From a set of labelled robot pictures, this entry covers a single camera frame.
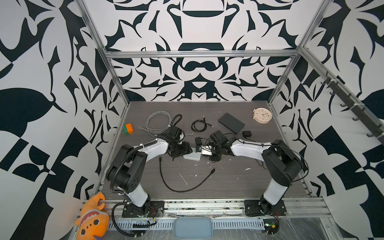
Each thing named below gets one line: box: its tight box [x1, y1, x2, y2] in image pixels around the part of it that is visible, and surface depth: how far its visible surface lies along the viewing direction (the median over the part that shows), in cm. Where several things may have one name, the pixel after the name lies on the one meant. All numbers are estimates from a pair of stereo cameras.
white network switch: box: [183, 149, 202, 161], surface depth 92 cm
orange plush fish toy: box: [74, 192, 110, 240], surface depth 66 cm
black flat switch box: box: [218, 112, 246, 135], surface depth 110 cm
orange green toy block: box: [123, 123, 135, 135], surface depth 104 cm
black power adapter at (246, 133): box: [242, 130, 252, 139], surface depth 104 cm
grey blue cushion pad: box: [173, 217, 214, 240], surface depth 69 cm
